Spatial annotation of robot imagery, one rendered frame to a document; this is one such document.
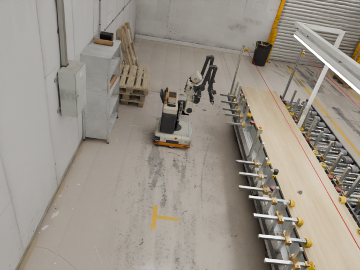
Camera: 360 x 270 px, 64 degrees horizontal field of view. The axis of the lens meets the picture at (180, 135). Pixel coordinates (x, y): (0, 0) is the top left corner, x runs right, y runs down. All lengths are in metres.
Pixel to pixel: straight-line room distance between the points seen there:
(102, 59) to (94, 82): 0.40
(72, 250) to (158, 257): 1.00
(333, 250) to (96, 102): 3.74
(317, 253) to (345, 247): 0.36
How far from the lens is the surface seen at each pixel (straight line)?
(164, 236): 3.90
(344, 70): 3.15
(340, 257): 3.34
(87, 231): 3.92
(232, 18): 10.82
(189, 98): 4.95
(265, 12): 11.00
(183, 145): 5.17
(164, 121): 4.95
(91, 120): 5.01
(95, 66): 4.55
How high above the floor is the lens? 3.14
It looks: 34 degrees down
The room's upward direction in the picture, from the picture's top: 11 degrees clockwise
